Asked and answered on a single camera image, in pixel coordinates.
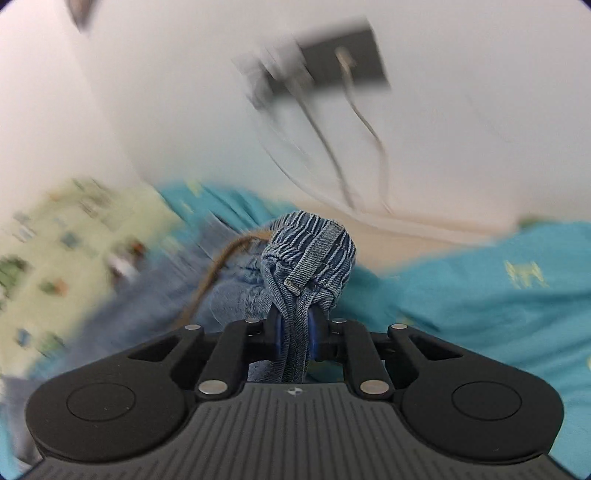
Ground dark wall outlet panel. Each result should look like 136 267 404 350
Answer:
265 28 392 96

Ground grey cable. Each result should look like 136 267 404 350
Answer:
287 78 357 209

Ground brown cord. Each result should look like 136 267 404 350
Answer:
178 233 274 329

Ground green dinosaur print blanket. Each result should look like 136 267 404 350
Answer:
0 178 180 376

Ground white plug adapter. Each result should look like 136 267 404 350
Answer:
233 45 306 110

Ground teal printed bedsheet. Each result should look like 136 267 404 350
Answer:
0 182 591 480

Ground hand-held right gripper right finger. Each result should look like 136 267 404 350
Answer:
308 305 481 398

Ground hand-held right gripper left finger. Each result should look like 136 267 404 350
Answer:
111 305 283 398

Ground blue denim jeans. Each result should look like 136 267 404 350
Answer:
69 211 356 384

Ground beige bed headboard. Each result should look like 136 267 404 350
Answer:
295 198 523 278

